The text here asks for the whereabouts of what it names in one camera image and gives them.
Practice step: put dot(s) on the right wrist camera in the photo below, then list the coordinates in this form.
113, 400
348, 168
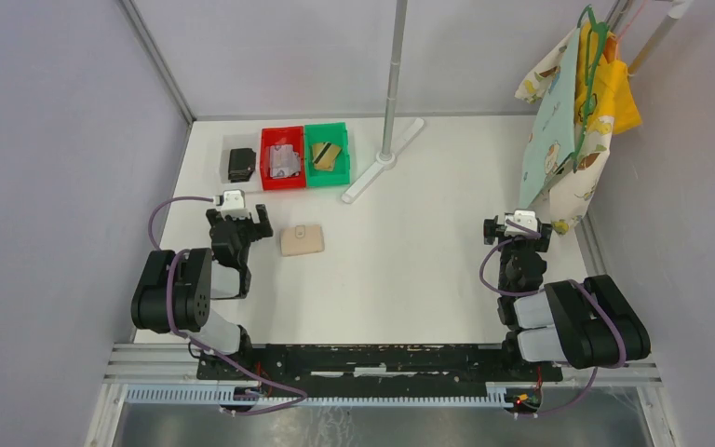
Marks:
522, 223

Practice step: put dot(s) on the beige card holder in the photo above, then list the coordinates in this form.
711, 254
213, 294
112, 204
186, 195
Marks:
301, 240

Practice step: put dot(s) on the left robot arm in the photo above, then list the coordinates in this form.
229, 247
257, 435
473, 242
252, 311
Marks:
174, 292

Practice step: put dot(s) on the clear plastic bin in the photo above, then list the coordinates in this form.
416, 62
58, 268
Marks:
239, 140

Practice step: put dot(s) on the white hanger rail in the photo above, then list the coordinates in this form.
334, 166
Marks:
677, 10

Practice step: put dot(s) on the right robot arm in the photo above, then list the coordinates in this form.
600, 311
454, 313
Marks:
584, 324

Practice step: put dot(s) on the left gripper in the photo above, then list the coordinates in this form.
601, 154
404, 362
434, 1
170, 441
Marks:
259, 230

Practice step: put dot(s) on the hanging patterned cloth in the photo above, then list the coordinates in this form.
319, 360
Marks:
546, 175

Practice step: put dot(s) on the red plastic bin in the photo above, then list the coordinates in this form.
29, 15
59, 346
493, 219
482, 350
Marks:
272, 136

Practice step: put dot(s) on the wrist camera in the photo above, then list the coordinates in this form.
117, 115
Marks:
232, 204
522, 223

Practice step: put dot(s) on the green clothes hanger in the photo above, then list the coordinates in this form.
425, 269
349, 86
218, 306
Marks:
589, 86

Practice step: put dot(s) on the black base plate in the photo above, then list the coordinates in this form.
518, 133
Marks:
391, 371

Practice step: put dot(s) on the yellow hanging garment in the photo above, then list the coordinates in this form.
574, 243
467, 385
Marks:
611, 95

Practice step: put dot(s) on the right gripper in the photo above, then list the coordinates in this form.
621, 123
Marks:
492, 229

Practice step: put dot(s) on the gold cards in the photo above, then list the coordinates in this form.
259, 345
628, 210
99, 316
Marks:
324, 155

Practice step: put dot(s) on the white pole stand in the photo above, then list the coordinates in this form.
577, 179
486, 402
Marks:
386, 158

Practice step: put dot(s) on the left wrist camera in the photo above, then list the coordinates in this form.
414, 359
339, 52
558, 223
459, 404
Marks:
232, 204

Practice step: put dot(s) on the silver cards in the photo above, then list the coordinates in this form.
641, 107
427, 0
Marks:
284, 161

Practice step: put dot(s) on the green plastic bin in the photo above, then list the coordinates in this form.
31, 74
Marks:
328, 132

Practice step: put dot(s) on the black cards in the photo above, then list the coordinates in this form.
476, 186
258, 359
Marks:
241, 165

